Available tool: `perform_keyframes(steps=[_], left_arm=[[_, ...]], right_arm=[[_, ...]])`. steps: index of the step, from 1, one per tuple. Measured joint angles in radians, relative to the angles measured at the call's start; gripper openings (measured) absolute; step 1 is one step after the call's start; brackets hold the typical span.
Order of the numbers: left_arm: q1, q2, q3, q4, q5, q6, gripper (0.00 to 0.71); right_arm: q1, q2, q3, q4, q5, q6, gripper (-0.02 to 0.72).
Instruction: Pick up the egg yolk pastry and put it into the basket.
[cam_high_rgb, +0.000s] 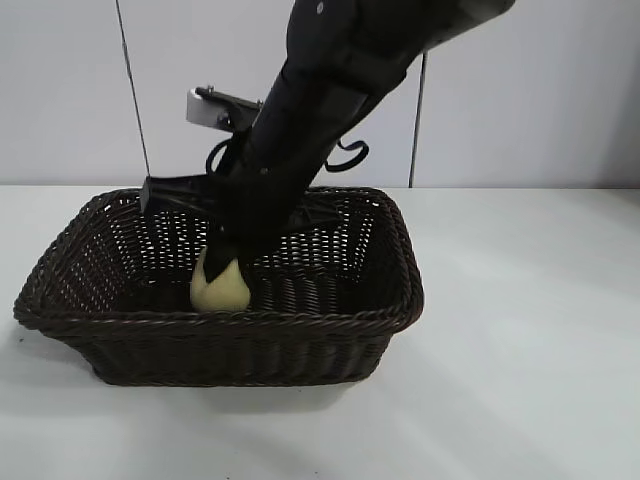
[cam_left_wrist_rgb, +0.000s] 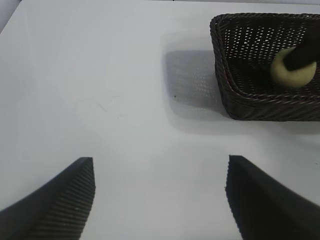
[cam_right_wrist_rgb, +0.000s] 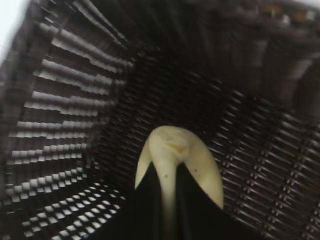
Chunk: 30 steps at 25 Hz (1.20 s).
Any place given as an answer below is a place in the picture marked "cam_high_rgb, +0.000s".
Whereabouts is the dark brown woven basket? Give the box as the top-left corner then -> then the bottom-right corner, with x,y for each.
13,185 -> 425,389

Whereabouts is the pale yellow egg yolk pastry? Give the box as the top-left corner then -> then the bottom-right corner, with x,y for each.
189,245 -> 251,314

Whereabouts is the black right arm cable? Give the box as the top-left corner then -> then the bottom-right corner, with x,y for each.
323,137 -> 371,174
204,137 -> 239,175

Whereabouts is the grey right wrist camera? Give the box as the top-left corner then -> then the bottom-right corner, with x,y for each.
185,85 -> 264,134

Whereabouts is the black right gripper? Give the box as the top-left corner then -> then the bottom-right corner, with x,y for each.
141,144 -> 346,286

